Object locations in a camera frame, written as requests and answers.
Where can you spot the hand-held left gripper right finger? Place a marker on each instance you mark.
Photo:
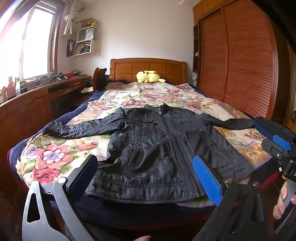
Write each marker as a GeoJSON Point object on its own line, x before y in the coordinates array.
{"type": "Point", "coordinates": [205, 178]}

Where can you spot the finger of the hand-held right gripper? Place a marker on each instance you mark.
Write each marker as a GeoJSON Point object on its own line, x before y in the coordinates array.
{"type": "Point", "coordinates": [281, 141]}
{"type": "Point", "coordinates": [261, 127]}

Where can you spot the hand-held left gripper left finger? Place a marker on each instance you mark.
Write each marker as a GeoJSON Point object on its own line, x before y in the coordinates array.
{"type": "Point", "coordinates": [83, 171]}

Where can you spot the black jacket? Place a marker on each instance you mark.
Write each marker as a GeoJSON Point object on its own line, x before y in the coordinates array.
{"type": "Point", "coordinates": [152, 148]}

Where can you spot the person's right hand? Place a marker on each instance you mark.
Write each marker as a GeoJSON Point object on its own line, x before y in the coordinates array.
{"type": "Point", "coordinates": [279, 206]}

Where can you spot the person's left hand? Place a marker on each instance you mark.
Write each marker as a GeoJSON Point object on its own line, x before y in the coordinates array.
{"type": "Point", "coordinates": [141, 239]}

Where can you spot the floral blanket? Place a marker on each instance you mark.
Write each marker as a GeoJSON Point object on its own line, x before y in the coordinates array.
{"type": "Point", "coordinates": [57, 157]}

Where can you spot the wooden slatted wardrobe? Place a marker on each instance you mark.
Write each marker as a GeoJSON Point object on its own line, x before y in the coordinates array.
{"type": "Point", "coordinates": [245, 58]}

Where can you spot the wooden desk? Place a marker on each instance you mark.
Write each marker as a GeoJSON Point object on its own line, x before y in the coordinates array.
{"type": "Point", "coordinates": [25, 109]}

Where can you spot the wooden chair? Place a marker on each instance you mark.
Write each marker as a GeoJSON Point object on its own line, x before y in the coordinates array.
{"type": "Point", "coordinates": [99, 77]}

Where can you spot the red bowl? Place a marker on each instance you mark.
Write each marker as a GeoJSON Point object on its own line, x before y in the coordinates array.
{"type": "Point", "coordinates": [69, 75]}

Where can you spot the clutter of desk items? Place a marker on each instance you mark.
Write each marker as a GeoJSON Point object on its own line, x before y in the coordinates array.
{"type": "Point", "coordinates": [25, 84]}

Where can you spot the yellow plush toy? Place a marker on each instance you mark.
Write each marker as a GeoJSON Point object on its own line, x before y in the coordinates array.
{"type": "Point", "coordinates": [148, 77]}

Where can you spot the wooden bed headboard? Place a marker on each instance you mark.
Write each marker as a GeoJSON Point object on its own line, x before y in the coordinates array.
{"type": "Point", "coordinates": [148, 66]}

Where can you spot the white paper bag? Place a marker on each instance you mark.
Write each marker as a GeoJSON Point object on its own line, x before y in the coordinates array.
{"type": "Point", "coordinates": [86, 34]}

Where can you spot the window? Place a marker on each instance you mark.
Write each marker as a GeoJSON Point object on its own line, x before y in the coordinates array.
{"type": "Point", "coordinates": [30, 44]}

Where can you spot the knotted white curtain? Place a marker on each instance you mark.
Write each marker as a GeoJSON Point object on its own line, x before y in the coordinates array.
{"type": "Point", "coordinates": [70, 18]}

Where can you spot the white wall shelf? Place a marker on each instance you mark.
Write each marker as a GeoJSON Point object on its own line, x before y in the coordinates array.
{"type": "Point", "coordinates": [86, 47]}

